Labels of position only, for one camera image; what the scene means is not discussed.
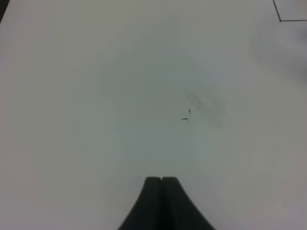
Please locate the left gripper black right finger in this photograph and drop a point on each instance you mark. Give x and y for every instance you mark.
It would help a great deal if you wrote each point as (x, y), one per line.
(179, 212)

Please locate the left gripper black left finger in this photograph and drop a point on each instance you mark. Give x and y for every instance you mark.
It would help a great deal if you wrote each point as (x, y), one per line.
(145, 214)

